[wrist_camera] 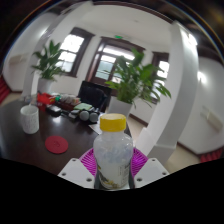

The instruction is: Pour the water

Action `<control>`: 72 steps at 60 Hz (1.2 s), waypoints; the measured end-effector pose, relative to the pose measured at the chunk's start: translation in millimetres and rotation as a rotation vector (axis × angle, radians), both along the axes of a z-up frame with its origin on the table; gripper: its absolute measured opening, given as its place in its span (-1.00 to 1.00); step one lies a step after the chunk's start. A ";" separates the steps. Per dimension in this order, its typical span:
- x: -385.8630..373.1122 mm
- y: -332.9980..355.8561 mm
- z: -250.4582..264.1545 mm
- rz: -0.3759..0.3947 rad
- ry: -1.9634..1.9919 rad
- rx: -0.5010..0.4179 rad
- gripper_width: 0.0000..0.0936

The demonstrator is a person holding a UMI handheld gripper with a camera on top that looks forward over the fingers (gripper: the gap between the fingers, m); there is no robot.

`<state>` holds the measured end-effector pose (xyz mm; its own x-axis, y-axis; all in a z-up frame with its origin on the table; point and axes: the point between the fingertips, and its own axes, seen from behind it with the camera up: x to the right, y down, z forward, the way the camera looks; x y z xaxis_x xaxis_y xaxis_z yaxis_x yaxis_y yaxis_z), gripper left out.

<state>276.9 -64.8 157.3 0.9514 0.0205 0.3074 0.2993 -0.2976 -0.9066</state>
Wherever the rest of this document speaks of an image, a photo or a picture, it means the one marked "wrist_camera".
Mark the grey round speaker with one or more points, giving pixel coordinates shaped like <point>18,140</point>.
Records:
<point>84,115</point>
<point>94,117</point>

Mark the white speckled mug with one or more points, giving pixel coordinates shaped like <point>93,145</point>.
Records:
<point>30,120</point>

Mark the smaller potted plant, white pot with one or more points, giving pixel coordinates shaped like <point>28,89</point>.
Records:
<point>50,61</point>

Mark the red carpeted staircase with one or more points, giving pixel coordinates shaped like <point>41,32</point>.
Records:
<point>213,156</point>
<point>3,90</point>

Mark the black wallet case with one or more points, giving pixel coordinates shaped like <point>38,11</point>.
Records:
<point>53,110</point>

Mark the printed paper leaflet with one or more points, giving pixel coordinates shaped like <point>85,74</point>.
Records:
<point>96,128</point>

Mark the dark wooden glazed door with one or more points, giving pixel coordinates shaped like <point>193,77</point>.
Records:
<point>106,63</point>

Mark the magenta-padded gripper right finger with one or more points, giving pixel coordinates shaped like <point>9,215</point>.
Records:
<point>151,171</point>

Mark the red plastic box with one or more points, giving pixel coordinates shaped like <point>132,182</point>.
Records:
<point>45,98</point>

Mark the dark-framed wide window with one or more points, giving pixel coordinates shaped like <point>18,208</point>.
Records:
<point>70,50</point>

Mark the flat round red coaster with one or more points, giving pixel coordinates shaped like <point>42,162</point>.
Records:
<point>56,145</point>

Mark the yellow-capped clear plastic bottle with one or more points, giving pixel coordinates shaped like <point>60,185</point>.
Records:
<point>113,153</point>

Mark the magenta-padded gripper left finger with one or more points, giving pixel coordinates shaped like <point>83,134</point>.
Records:
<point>75,173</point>

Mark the green exit sign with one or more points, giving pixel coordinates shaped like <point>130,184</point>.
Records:
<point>118,37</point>

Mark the large potted plant, white pot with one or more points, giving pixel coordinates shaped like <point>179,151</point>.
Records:
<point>136,80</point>

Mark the black chair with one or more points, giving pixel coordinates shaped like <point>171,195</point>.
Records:
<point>93,95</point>

